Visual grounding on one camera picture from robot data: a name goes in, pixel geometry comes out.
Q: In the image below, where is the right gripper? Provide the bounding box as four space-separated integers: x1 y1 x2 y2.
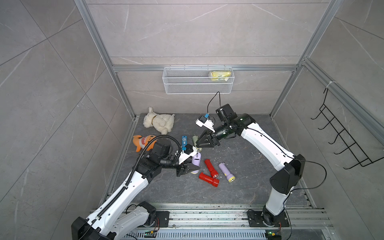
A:
195 123 230 149

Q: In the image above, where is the purple flashlight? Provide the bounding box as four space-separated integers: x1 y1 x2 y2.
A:
191 153 202 174
219 163 236 183

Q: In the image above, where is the green flashlight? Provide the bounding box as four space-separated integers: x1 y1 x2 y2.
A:
192 136 199 148

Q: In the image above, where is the blue flashlight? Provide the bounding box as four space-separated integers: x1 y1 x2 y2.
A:
182 135 188 151

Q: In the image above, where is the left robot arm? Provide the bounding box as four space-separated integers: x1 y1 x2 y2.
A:
71 135 199 240

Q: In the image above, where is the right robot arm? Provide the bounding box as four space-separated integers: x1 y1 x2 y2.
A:
196 104 308 227

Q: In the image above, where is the red flashlight right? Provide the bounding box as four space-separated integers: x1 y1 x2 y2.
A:
204 159 219 179

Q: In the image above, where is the red flashlight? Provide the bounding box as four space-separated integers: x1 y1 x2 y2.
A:
204 159 219 179
199 173 220 187

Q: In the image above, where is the red flashlight left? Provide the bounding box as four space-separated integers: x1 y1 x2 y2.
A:
199 173 220 187

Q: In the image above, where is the white plush dog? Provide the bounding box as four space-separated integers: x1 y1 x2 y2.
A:
143 107 175 135

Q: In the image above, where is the orange plush toy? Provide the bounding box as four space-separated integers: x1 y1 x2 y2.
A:
133 135 156 153

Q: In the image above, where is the yellow item in basket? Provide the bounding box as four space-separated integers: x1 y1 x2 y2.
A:
209 71 232 82

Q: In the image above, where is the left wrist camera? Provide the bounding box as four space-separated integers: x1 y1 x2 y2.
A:
178 144 198 165

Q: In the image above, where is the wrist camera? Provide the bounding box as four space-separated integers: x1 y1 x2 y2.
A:
196 113 215 133
178 144 198 165

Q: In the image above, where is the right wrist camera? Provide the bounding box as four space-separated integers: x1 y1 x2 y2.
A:
196 113 215 133

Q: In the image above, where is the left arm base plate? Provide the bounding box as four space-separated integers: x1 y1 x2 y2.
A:
142 211 170 228

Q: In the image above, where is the white wire basket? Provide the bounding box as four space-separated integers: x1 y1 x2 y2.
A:
162 67 235 95

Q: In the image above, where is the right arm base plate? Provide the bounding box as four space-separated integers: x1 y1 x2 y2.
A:
247 210 290 228

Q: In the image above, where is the black wall hook rack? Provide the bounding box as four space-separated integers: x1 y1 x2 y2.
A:
311 88 384 170

